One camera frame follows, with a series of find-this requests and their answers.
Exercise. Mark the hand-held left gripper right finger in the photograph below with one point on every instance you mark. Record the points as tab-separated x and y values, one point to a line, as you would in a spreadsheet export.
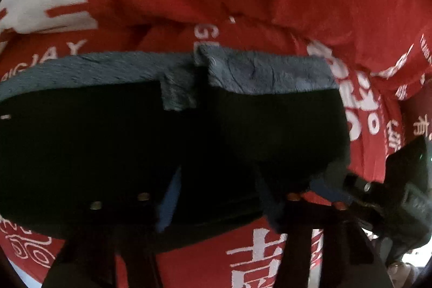
270	207

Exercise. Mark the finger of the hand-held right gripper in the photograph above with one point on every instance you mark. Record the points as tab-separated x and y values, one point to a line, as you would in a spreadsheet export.
329	190

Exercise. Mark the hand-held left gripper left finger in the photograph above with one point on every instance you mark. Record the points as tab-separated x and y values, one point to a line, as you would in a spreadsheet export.
168	203

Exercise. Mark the black pants with floral lining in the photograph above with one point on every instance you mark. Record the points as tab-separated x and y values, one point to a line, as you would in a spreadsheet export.
101	139

